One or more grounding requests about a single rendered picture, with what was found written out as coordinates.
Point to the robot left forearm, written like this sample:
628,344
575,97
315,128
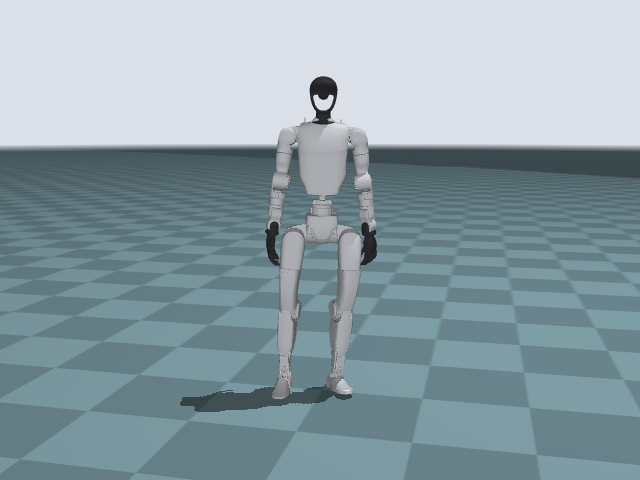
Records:
366,207

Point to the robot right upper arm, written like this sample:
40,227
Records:
287,137

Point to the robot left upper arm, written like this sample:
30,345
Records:
358,138

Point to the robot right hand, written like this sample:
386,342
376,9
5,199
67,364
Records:
270,242

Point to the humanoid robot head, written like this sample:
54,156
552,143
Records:
323,87

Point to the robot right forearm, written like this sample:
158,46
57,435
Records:
275,210

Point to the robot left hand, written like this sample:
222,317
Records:
369,244

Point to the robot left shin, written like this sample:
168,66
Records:
340,334

